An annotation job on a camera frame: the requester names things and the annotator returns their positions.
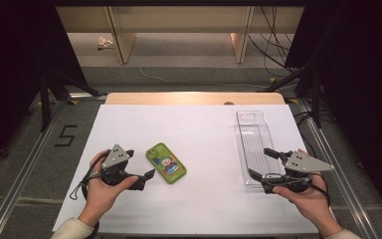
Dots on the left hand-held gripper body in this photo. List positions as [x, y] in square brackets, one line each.
[115, 156]

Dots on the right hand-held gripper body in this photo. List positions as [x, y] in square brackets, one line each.
[303, 163]

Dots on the clear plastic tray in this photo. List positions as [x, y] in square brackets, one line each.
[255, 139]

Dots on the green snack packet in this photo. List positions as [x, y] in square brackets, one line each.
[165, 163]

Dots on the person's right hand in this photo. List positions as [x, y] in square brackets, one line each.
[315, 202]

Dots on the person's left hand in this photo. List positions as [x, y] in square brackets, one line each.
[102, 195]

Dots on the white table mat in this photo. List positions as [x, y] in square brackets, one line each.
[195, 205]

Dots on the black metal stand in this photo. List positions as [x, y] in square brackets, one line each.
[46, 99]
[315, 93]

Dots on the light wooden table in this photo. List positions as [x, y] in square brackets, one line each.
[195, 98]

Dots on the black curtain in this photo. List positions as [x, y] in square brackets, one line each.
[364, 83]
[13, 66]

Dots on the crumpled white paper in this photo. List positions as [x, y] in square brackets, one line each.
[105, 43]

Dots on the light wooden shelf unit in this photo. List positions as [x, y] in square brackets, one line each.
[179, 20]

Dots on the aluminium floor rail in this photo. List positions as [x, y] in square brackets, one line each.
[16, 186]
[341, 179]

